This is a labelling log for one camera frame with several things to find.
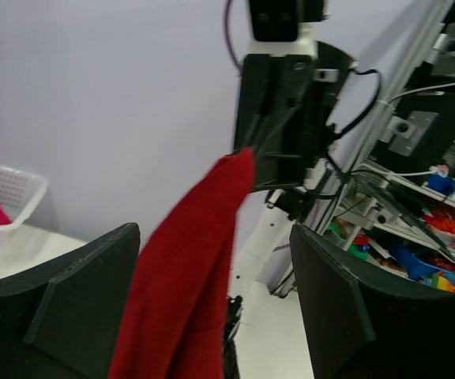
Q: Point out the dark red t shirt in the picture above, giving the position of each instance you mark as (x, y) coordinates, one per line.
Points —
(174, 319)

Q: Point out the metal shelf with clutter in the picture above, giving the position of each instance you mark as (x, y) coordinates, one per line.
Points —
(414, 121)

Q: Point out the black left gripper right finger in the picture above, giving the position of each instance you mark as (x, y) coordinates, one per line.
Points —
(364, 322)

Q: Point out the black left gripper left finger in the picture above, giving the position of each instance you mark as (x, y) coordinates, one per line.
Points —
(60, 319)

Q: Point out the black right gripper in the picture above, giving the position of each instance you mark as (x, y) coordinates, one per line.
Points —
(283, 107)

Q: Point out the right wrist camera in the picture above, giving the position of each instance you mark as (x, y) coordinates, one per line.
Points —
(285, 27)

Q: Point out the white plastic basket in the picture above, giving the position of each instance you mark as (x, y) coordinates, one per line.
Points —
(20, 193)

